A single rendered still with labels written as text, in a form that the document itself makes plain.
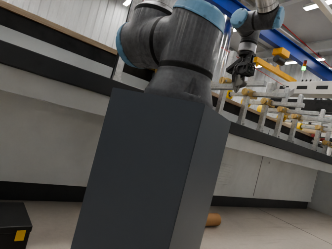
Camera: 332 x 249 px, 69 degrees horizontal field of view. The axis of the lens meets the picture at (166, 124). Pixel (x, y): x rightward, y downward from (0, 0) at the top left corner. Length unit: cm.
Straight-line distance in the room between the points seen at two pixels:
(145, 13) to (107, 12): 843
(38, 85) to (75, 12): 782
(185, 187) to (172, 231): 9
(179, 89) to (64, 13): 833
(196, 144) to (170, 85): 16
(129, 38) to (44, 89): 51
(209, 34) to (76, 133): 97
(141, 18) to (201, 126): 41
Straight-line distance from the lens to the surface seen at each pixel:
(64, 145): 140
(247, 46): 137
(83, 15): 894
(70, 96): 117
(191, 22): 64
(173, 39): 64
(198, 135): 49
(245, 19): 128
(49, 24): 138
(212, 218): 166
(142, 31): 74
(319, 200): 387
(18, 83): 114
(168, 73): 60
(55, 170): 142
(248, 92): 185
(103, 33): 897
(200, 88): 60
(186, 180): 50
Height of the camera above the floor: 53
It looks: 1 degrees up
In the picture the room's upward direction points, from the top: 14 degrees clockwise
